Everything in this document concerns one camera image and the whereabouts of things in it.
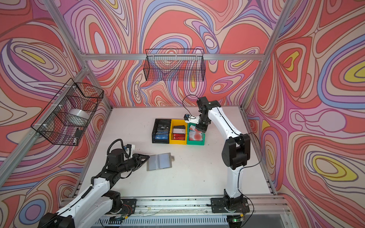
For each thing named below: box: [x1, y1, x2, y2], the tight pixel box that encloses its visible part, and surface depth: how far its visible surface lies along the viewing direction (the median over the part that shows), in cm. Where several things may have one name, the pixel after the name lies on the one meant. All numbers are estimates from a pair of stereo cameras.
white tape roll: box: [67, 108, 90, 126], surface depth 74 cm
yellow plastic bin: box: [169, 119, 188, 145], surface depth 98 cm
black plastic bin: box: [151, 118, 172, 144], surface depth 100 cm
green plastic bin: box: [187, 122, 206, 146], surface depth 97 cm
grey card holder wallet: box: [146, 152, 175, 171], surface depth 90 cm
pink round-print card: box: [189, 124, 203, 142], surface depth 101 cm
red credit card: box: [171, 133, 186, 141], surface depth 101 cm
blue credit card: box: [154, 133, 168, 140], surface depth 101 cm
